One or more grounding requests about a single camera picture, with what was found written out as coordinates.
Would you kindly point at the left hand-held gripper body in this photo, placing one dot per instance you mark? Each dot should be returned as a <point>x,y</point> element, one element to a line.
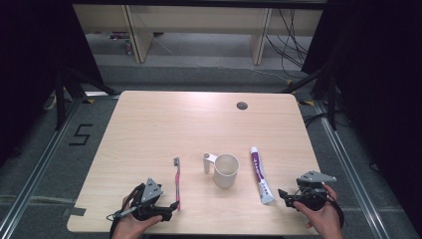
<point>151,191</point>

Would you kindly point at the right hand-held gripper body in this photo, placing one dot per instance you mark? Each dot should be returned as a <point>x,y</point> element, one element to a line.
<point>313,195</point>

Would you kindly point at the pink toothbrush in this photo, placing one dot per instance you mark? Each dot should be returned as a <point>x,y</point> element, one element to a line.
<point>177,186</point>

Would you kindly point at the white and purple toothpaste tube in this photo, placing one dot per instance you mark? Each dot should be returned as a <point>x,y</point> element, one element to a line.
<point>260,176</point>

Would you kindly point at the person's right hand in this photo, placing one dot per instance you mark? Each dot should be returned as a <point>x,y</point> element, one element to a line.
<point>326,220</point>

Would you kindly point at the person's left hand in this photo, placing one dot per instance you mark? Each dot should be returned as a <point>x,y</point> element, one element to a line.
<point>131,229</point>

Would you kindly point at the black tape strip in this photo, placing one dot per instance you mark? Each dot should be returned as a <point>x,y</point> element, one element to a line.
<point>74,211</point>

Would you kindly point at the black metal stand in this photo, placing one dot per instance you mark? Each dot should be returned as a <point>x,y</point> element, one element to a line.
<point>60,99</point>
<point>331,99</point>

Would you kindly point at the round table grommet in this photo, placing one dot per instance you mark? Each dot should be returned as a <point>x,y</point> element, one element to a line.
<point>242,106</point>

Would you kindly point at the yellow floor tape marker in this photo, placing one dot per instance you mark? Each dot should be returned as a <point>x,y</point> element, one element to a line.
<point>89,100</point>

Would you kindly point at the black curtain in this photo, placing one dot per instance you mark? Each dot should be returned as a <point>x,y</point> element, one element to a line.
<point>30,66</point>
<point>381,83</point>

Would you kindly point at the aluminium floor rail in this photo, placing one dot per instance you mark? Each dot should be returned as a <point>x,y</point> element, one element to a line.
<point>36,169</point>
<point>351,172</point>

